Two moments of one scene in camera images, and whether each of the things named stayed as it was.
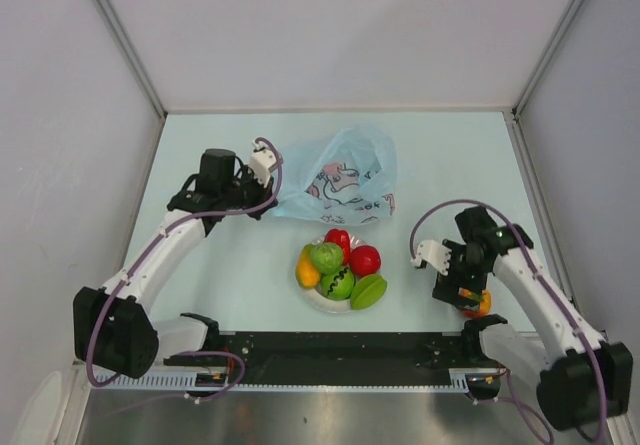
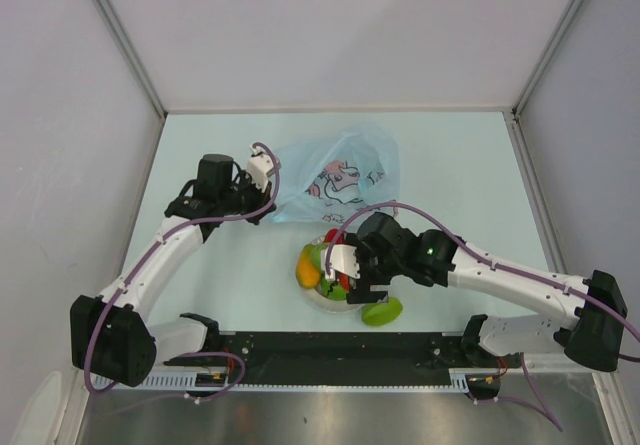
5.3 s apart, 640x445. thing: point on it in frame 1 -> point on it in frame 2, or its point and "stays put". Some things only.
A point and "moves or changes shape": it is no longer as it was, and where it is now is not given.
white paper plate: x=316 y=298 stays put
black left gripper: x=261 y=192 stays put
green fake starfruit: x=367 y=291 moves or changes shape
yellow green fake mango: x=307 y=271 stays put
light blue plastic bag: x=349 y=178 stays put
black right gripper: x=446 y=287 -> x=359 y=289
